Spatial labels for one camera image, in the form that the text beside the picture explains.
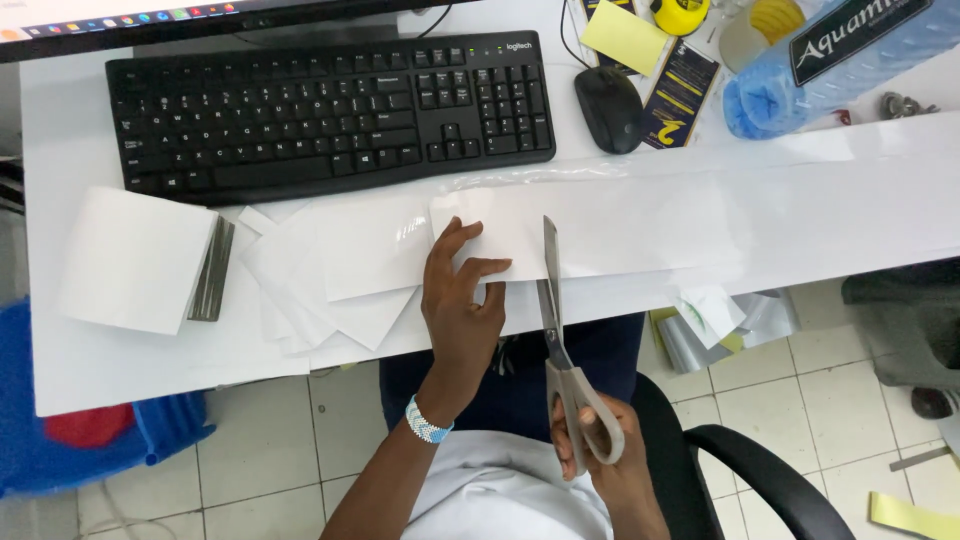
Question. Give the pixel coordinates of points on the person's right hand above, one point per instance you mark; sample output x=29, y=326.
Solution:
x=611, y=450

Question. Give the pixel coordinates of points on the person's left hand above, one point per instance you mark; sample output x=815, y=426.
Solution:
x=457, y=337

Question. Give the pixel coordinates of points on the long white paper strip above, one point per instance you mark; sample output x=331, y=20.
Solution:
x=712, y=217

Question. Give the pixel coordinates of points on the person's dark blue trousers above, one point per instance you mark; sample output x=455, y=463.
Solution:
x=525, y=375

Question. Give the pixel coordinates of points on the person's white shirt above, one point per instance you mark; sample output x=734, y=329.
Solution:
x=502, y=487

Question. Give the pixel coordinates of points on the pile of cut white sheets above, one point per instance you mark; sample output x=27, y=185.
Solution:
x=345, y=262

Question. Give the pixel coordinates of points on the black office chair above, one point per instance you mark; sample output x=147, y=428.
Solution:
x=750, y=465

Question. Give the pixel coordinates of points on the heap of paper scraps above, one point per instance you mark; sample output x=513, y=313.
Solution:
x=712, y=330

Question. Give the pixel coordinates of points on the black computer keyboard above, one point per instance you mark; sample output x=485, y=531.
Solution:
x=322, y=120

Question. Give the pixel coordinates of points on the black computer mouse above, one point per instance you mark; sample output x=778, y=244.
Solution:
x=609, y=109

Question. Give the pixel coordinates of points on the yellow paper sheet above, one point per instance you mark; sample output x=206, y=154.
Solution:
x=911, y=517

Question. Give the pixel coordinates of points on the grey metal bar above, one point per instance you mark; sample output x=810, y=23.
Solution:
x=921, y=458

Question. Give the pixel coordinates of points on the black and yellow card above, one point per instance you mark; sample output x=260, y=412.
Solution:
x=679, y=94
x=592, y=7

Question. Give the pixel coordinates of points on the stack of white cards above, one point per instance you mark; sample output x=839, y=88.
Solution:
x=135, y=259

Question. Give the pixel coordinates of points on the yellow sticky note pad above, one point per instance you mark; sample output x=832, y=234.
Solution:
x=622, y=36

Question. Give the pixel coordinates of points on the red plastic object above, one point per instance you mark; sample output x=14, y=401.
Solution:
x=90, y=424

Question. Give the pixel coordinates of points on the yellow tape measure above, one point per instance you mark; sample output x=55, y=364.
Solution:
x=679, y=15

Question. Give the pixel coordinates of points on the blue plastic stool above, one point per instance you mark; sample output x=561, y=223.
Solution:
x=75, y=457

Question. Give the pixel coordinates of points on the small red object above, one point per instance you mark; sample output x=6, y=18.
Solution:
x=842, y=117

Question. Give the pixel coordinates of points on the clear tape roll yellow core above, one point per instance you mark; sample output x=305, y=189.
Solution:
x=769, y=26

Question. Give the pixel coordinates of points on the black computer monitor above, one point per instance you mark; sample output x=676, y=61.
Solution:
x=150, y=22

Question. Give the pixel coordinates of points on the blue plastic water bottle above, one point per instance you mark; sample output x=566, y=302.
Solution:
x=840, y=67

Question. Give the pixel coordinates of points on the metal key bunch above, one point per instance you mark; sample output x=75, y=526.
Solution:
x=904, y=105

